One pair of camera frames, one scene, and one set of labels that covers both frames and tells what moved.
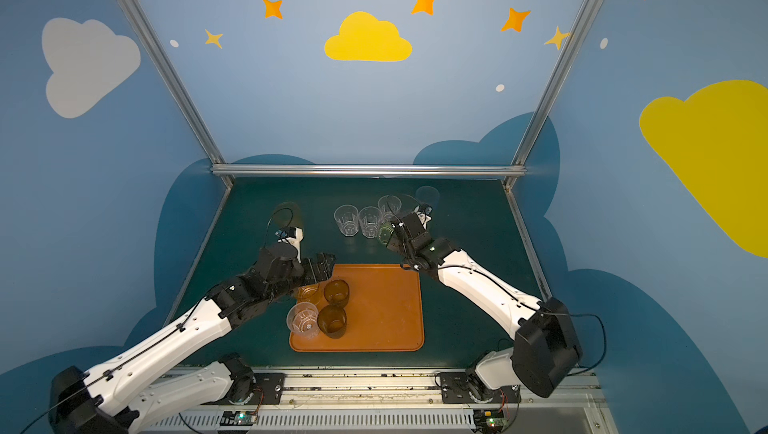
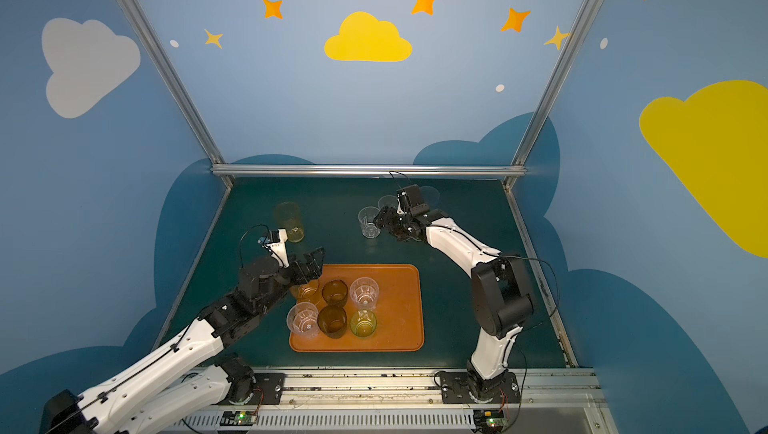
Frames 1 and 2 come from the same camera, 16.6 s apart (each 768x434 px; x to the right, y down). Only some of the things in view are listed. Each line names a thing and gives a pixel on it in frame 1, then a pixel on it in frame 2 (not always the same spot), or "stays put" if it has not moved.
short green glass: x=385 y=232 -> x=363 y=323
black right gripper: x=402 y=230 -> x=390 y=221
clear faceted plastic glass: x=302 y=318 stays put
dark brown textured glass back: x=337 y=292 stays put
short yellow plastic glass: x=309 y=293 stays put
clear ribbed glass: x=347 y=218 -> x=364 y=291
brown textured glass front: x=332 y=320 stays put
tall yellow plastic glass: x=287 y=214 stays put
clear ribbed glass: x=370 y=219 stays put
